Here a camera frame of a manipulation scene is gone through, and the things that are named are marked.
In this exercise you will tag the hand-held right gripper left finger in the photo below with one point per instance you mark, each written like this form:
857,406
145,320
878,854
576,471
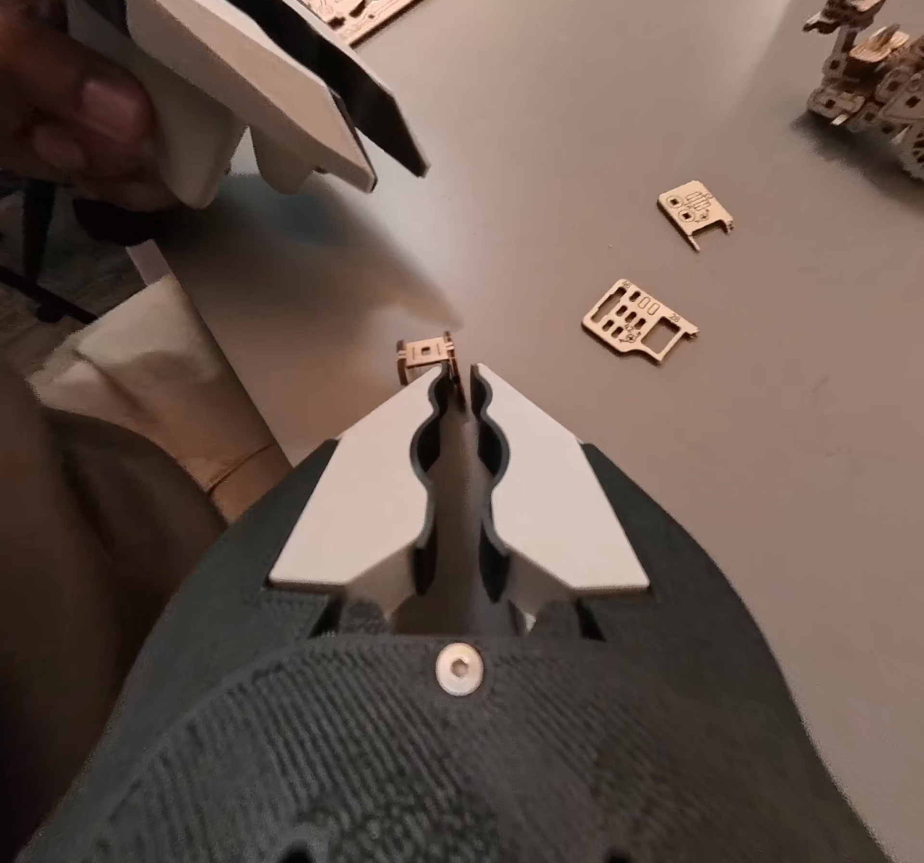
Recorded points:
354,516

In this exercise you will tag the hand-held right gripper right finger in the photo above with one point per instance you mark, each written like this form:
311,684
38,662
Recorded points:
570,516

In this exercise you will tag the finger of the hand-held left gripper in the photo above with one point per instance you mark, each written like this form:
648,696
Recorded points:
238,62
317,47

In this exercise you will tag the wooden offcut with slot grid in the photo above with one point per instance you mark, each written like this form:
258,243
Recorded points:
635,318

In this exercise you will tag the grey desk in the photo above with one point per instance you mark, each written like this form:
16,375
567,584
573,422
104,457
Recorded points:
577,228

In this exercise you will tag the person's left hand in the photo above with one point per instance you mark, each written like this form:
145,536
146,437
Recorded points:
72,105

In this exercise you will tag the person's beige trousers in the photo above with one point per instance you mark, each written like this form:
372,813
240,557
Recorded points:
144,372

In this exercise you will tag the black office chair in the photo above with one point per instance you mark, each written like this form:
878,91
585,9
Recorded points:
36,250

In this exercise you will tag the wooden offcut with square holes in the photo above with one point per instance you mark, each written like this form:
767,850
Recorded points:
696,210

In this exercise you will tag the wooden motorcycle model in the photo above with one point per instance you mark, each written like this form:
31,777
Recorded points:
873,62

